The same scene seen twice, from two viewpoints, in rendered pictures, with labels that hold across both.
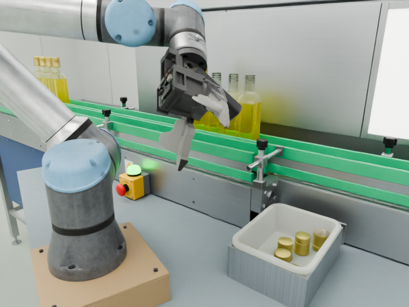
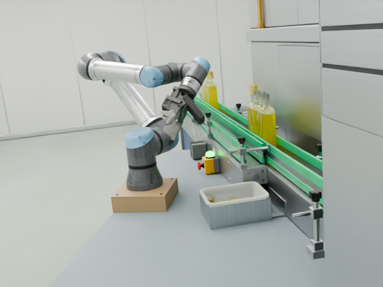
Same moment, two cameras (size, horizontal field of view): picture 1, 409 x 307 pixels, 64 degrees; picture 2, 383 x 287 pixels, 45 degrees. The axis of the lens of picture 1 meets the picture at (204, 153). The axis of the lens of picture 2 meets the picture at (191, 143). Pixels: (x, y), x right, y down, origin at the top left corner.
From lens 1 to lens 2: 1.32 m
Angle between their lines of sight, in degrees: 42
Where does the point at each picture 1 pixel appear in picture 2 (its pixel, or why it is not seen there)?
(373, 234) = (292, 209)
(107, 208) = (146, 159)
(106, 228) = (146, 169)
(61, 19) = (129, 77)
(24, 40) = not seen: hidden behind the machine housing
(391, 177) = (297, 168)
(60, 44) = not seen: hidden behind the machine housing
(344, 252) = (278, 219)
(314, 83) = (309, 101)
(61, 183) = (127, 144)
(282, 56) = (297, 80)
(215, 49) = not seen: hidden behind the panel
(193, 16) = (195, 68)
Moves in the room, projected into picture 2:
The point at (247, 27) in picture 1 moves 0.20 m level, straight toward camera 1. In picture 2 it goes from (285, 57) to (252, 62)
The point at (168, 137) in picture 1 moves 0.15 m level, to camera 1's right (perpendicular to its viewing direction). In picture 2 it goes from (167, 128) to (197, 131)
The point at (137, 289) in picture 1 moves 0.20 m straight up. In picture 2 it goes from (149, 198) to (142, 148)
